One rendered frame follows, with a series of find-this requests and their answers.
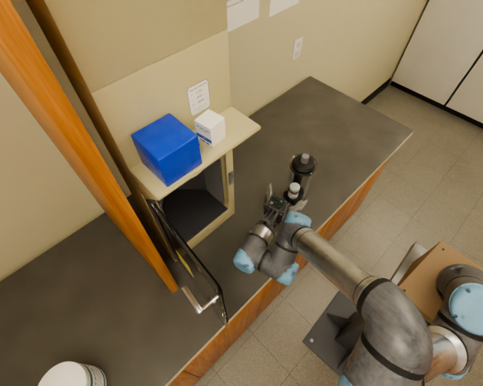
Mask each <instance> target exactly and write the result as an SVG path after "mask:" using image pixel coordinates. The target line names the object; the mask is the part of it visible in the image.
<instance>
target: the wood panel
mask: <svg viewBox="0 0 483 386"><path fill-rule="evenodd" d="M0 73H1V74H2V76H3V77H4V78H5V79H6V80H7V82H8V83H9V85H10V86H11V88H12V89H13V90H14V91H15V92H16V94H17V95H18V97H19V98H20V99H21V101H22V102H23V104H24V105H25V106H26V107H27V108H28V110H29V111H30V113H31V114H32V116H33V117H34V118H35V119H36V120H37V122H38V123H39V125H40V126H41V128H42V129H43V130H44V131H45V132H46V134H47V135H48V137H49V138H50V139H51V141H52V142H53V143H54V144H55V146H56V147H57V149H58V150H59V151H60V153H61V154H62V155H63V157H64V158H65V159H66V160H67V162H68V163H69V165H70V166H71V168H72V169H73V170H74V171H75V172H76V174H77V175H78V177H79V178H80V179H81V181H82V182H83V183H84V184H85V186H86V187H87V189H88V190H89V191H90V193H91V194H92V195H93V196H94V198H95V199H96V200H97V202H98V203H99V205H100V206H101V207H102V208H103V210H104V211H105V212H106V214H107V215H108V216H109V217H110V219H111V220H112V221H113V222H114V223H115V225H116V226H117V227H118V228H119V229H120V231H121V232H122V233H123V234H124V236H125V237H126V238H127V239H128V241H129V242H130V243H131V244H132V245H133V246H134V247H135V249H136V250H137V251H138V252H139V254H140V255H141V256H142V257H143V259H144V260H145V261H146V262H147V263H148V264H149V266H150V267H151V268H152V269H153V271H154V272H155V273H156V274H157V276H158V277H159V278H160V279H161V280H162V281H163V282H164V284H165V285H166V286H167V287H168V289H169V290H170V291H171V292H172V293H174V292H175V291H177V289H178V288H179V287H178V285H177V283H176V281H175V280H174V279H173V276H172V275H171V273H170V272H169V270H168V268H167V266H166V265H165V263H164V262H163V259H162V257H161V256H160V255H159V253H158V251H157V249H156V248H155V246H154V244H153V242H152V241H151V240H150V237H149V235H148V234H147V232H146V231H145V229H144V227H143V225H142V224H141V222H140V220H139V218H138V217H137V216H136V214H135V212H134V210H133V209H132V207H131V205H130V203H129V202H128V200H127V198H126V196H125V195H124V193H123V192H122V190H121V188H120V186H119V185H118V183H117V181H116V179H115V178H114V176H113V175H112V173H111V171H110V170H109V168H108V166H107V164H106V162H105V161H104V159H103V157H102V156H101V154H100V153H99V151H98V149H97V147H96V146H95V144H94V142H93V140H92V139H91V137H90V136H89V134H88V132H87V130H86V129H85V127H84V125H83V123H82V122H81V120H80V118H79V117H78V115H77V114H76V112H75V110H74V108H73V107H72V105H71V103H70V101H69V100H68V98H67V96H66V95H65V93H64V91H63V90H62V88H61V86H60V84H59V83H58V81H57V79H56V78H55V76H54V75H53V73H52V71H51V69H50V67H49V66H48V64H47V62H46V61H45V59H44V57H43V56H42V54H41V52H40V51H39V49H38V47H37V45H36V43H35V42H34V40H33V39H32V37H31V35H30V34H29V32H28V30H27V28H26V27H25V25H24V23H23V22H22V20H21V18H20V17H19V15H18V13H17V12H16V10H15V8H14V6H13V4H12V3H11V1H10V0H0Z"/></svg>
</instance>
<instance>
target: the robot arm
mask: <svg viewBox="0 0 483 386"><path fill-rule="evenodd" d="M307 201H308V200H304V201H302V200H300V201H299V202H298V203H297V204H296V205H295V206H291V207H289V205H290V202H289V203H288V204H287V202H288V201H286V200H284V199H282V198H279V197H278V196H276V195H273V194H272V183H271V184H270V185H269V186H268V189H267V191H266V194H265V197H264V201H263V208H264V214H265V216H264V217H262V219H261V220H260V221H258V222H257V223H256V225H255V226H254V227H253V228H252V230H249V235H248V236H247V237H246V239H245V241H244V242H243V244H242V245H241V246H240V248H239V249H238V251H237V253H236V255H235V257H234V259H233V262H234V265H235V266H236V267H237V268H238V269H240V270H241V271H242V272H244V273H252V272H253V271H255V270H258V271H260V272H261V273H263V274H265V275H267V276H269V277H270V278H272V279H274V280H275V281H278V282H279V283H282V284H284V285H286V286H290V285H291V284H292V282H293V280H294V278H295V276H296V274H297V271H298V269H299V265H298V264H297V263H296V262H295V259H296V257H297V254H298V253H299V254H300V255H301V256H302V257H304V258H305V259H306V260H307V261H308V262H309V263H310V264H311V265H313V266H314V267H315V268H316V269H317V270H318V271H319V272H320V273H322V274H323V275H324V276H325V277H326V278H327V279H328V280H329V281H330V282H332V284H333V285H335V287H336V288H338V289H339V290H340V291H341V292H342V293H343V294H344V295H345V296H346V297H347V298H349V299H350V300H351V301H352V302H353V303H354V304H355V305H356V311H357V313H358V314H359V315H360V316H361V317H362V318H363V319H364V320H365V323H366V325H365V328H364V330H363V332H362V333H361V335H360V337H359V339H358V341H357V343H356V345H355V347H354V349H353V351H352V353H351V355H350V357H349V359H348V361H347V363H346V365H345V366H344V368H343V369H342V370H341V375H340V377H339V380H338V383H337V385H338V386H425V384H427V383H428V382H430V381H431V380H433V379H434V378H436V377H438V376H439V375H441V376H442V377H444V378H449V379H452V380H458V379H460V378H462V377H463V376H464V375H466V374H467V372H468V370H469V367H470V365H471V364H472V362H473V361H474V359H475V357H476V355H477V354H478V352H479V351H480V349H481V347H482V346H483V271H482V270H480V269H478V268H477V267H473V266H471V265H468V264H461V263H459V264H453V265H450V266H447V267H446V268H444V269H443V270H441V271H440V273H439V274H438V276H437V278H436V282H435V286H436V289H437V293H438V295H439V297H440V298H441V300H442V301H443V304H442V306H441V307H440V309H439V311H438V312H437V314H436V316H435V318H434V320H433V321H432V324H431V325H430V326H427V324H426V321H425V320H424V318H423V316H422V314H421V312H420V311H419V310H418V308H417V307H416V305H415V303H414V302H413V301H412V300H411V299H410V298H409V296H408V295H407V294H406V293H405V292H404V291H403V290H402V289H401V288H399V287H398V286H397V285H396V284H395V283H393V282H392V281H390V280H389V279H387V278H385V277H377V276H375V275H374V274H372V273H371V272H370V271H368V270H367V269H366V268H364V267H362V266H361V265H360V264H358V263H357V262H356V261H355V260H353V259H352V258H350V257H349V256H347V255H346V254H345V253H344V252H342V251H341V250H339V249H338V248H336V247H335V246H334V245H333V244H331V243H330V242H328V241H327V240H325V239H324V238H323V237H321V236H320V235H319V234H317V233H316V232H315V231H313V230H312V229H310V226H311V219H310V218H309V217H308V216H306V215H304V214H302V213H299V212H300V211H301V210H302V209H303V208H304V206H305V205H306V203H307ZM286 206H287V207H286ZM287 209H288V212H287V213H286V210H287ZM276 223H278V224H280V223H283V225H282V227H281V230H280V233H279V235H278V238H277V240H276V242H275V244H274V247H273V249H272V250H269V249H267V247H268V245H269V244H270V242H271V240H272V239H273V237H274V234H275V231H276V230H277V229H278V226H277V225H276Z"/></svg>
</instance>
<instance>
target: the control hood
mask: <svg viewBox="0 0 483 386"><path fill-rule="evenodd" d="M219 115H220V116H223V117H225V138H224V139H223V140H221V141H220V142H219V143H218V144H217V145H216V146H214V147H213V148H212V147H210V146H208V145H206V144H205V143H204V142H202V141H200V140H199V144H200V145H199V147H200V152H201V157H202V164H201V165H200V166H198V167H197V168H195V169H193V170H192V171H191V172H190V173H188V174H187V175H185V176H183V177H182V178H181V179H180V180H178V181H177V182H175V183H173V184H172V185H170V186H169V187H166V186H165V185H164V184H163V183H162V182H161V181H160V180H159V179H158V178H157V177H156V176H155V175H154V174H153V173H152V172H151V171H150V170H149V169H148V168H147V167H146V166H145V165H144V164H143V163H142V162H140V163H139V164H137V165H135V166H134V167H132V168H131V169H130V172H131V174H132V176H133V178H134V180H135V182H136V184H137V186H138V188H139V190H140V192H141V194H142V195H143V196H144V197H145V198H146V199H153V200H158V201H160V200H161V199H163V198H164V197H166V196H167V195H168V194H170V193H171V192H172V191H174V190H176V189H177V188H178V187H179V186H181V185H183V184H184V183H185V182H187V181H188V180H189V179H191V178H192V177H194V176H195V175H197V174H198V173H200V172H201V171H202V170H203V169H205V168H207V167H208V166H210V165H211V164H212V163H213V162H215V161H216V160H218V159H220V158H221V157H222V156H223V155H225V154H226V153H228V152H229V151H231V150H232V149H234V148H235V147H236V146H238V145H239V144H241V143H242V142H244V141H245V140H246V139H247V138H249V137H250V136H252V135H254V134H255V133H256V132H257V131H259V130H260V128H261V126H259V125H258V124H257V123H255V122H254V121H252V120H251V119H249V118H248V117H247V116H245V115H244V114H242V113H240V112H239V111H237V110H236V109H235V108H233V107H232V106H230V107H229V108H228V109H226V110H224V111H222V112H221V113H219Z"/></svg>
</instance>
